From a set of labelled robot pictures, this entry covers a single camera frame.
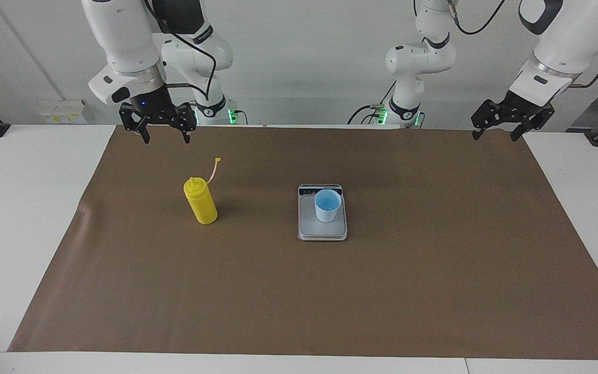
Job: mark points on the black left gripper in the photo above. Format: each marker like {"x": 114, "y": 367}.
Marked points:
{"x": 517, "y": 109}

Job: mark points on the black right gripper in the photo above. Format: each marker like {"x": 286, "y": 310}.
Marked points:
{"x": 151, "y": 106}

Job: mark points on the yellow squeeze seasoning bottle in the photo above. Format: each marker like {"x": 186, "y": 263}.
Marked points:
{"x": 203, "y": 202}

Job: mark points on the light blue plastic cup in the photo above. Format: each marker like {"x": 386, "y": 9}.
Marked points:
{"x": 327, "y": 205}

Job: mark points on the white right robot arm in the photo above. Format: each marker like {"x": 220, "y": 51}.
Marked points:
{"x": 122, "y": 36}

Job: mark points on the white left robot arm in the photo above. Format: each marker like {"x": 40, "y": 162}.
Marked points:
{"x": 418, "y": 57}

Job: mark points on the silver digital kitchen scale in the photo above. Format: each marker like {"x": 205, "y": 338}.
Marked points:
{"x": 322, "y": 231}

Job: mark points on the brown paper table mat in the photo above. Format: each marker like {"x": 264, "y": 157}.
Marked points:
{"x": 330, "y": 291}

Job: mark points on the white wall socket box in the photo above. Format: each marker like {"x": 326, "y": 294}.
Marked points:
{"x": 63, "y": 113}

